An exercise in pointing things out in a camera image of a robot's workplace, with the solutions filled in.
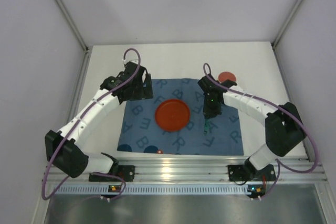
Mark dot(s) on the aluminium frame post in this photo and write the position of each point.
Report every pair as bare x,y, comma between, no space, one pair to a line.
71,24
286,23

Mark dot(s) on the aluminium mounting rail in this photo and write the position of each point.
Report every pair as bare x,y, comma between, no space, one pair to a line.
177,169

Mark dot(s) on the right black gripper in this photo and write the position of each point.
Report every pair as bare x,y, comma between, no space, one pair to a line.
210,113

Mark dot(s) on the pink plastic cup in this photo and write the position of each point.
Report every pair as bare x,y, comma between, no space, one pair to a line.
223,76

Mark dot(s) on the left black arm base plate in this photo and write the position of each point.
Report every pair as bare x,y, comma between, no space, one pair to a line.
126,172

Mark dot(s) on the green-handled fork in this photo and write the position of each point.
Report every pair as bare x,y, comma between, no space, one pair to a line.
206,126

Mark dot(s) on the perforated cable duct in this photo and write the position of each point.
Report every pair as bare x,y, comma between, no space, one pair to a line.
160,189

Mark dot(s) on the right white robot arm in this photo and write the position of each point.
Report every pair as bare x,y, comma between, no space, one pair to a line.
281,122

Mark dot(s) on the blue letter-print cloth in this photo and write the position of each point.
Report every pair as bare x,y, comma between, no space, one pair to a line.
141,134

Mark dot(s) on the left aluminium frame post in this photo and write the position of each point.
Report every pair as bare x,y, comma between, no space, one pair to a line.
71,24

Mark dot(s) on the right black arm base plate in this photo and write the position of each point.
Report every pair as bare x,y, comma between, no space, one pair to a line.
241,173

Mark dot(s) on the red plastic plate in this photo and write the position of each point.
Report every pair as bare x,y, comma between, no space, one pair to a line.
172,115

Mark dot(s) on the right aluminium frame post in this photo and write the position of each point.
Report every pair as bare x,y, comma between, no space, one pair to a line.
286,23

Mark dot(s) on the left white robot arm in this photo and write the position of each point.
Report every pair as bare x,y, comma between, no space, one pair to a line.
64,148

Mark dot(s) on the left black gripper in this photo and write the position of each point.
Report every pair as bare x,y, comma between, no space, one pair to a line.
146,87

